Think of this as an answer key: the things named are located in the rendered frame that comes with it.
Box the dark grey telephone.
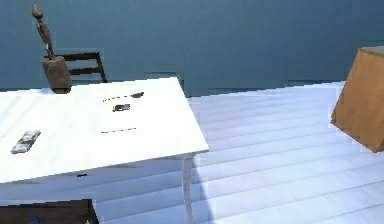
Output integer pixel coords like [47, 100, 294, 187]
[112, 103, 132, 113]

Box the white dining table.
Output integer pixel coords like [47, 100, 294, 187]
[0, 77, 210, 224]

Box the thin dark pencil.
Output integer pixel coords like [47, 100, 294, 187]
[102, 95, 133, 103]
[99, 127, 138, 134]

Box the dark wooden slatted chair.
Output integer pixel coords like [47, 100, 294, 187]
[59, 51, 108, 84]

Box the brown wooden statue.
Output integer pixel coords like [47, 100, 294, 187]
[31, 3, 73, 94]

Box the grey remote control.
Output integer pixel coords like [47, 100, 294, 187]
[9, 129, 42, 155]

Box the brown wooden cabinet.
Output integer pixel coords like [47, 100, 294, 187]
[330, 45, 384, 154]

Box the dark brown chair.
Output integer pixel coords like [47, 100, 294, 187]
[0, 199, 100, 224]

